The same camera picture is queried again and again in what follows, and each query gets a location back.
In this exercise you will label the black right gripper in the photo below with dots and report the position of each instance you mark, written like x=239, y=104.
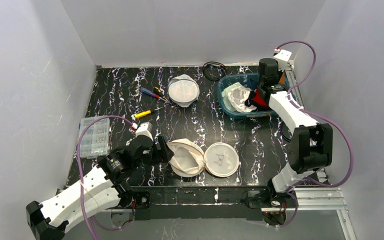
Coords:
x=265, y=91

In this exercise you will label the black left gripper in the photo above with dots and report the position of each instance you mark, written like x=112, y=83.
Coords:
x=160, y=149

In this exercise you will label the red garment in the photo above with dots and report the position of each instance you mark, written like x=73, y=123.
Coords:
x=256, y=102

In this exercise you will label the white bra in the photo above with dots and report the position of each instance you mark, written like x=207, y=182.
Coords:
x=234, y=97

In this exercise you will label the white mesh bag tan trim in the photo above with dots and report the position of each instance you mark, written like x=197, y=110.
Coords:
x=189, y=160

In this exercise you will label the white mesh bag blue trim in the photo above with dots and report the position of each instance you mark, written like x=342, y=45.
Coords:
x=183, y=90

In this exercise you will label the orange bra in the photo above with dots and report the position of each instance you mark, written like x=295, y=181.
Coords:
x=282, y=79

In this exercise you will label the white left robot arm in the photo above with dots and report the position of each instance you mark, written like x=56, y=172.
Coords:
x=105, y=186

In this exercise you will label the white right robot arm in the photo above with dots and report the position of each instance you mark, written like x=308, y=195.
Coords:
x=310, y=147

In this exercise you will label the teal plastic bin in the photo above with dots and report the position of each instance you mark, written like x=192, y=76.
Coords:
x=249, y=80

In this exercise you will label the clear plastic screw box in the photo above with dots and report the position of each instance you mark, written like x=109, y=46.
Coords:
x=95, y=141

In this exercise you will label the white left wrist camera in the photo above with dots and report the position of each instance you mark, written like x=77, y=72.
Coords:
x=144, y=131

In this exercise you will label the yellow handled screwdriver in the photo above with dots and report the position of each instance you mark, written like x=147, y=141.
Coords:
x=142, y=114

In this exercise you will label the black orange handled screwdriver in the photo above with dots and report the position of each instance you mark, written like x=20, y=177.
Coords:
x=156, y=90

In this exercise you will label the blue handled screwdriver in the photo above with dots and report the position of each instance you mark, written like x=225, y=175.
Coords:
x=150, y=93

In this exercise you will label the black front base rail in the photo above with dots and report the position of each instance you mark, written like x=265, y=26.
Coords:
x=205, y=202

